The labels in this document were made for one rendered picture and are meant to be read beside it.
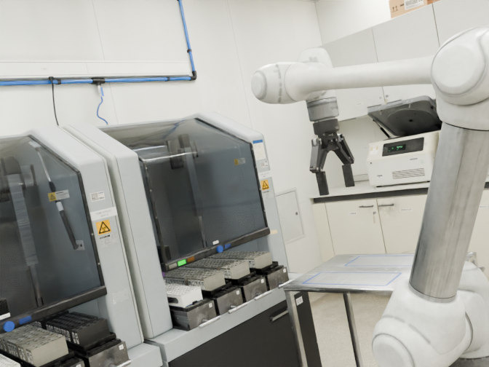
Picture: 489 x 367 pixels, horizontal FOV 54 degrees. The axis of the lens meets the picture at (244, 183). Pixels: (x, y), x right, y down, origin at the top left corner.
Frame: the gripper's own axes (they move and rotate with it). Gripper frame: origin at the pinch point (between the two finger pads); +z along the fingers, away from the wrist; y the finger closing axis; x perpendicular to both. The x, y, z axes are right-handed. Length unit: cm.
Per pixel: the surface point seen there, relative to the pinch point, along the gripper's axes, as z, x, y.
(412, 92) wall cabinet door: -39, 89, 248
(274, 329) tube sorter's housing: 64, 66, 27
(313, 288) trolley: 39, 30, 15
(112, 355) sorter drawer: 42, 66, -49
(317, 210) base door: 45, 181, 219
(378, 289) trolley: 38.0, 4.1, 18.1
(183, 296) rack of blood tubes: 34, 70, -15
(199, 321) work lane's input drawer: 45, 66, -12
